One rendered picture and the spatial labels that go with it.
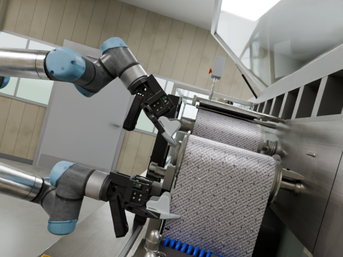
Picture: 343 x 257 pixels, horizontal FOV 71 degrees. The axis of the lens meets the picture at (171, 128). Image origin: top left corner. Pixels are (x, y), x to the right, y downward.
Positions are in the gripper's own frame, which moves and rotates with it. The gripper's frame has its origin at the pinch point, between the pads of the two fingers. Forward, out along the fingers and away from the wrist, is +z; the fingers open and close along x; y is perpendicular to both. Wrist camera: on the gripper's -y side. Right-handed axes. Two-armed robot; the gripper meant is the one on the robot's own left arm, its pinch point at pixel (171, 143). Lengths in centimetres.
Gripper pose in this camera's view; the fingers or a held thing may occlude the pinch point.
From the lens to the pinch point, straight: 70.3
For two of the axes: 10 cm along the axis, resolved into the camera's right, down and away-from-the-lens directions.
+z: 5.7, 8.2, -0.7
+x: 1.2, 0.0, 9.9
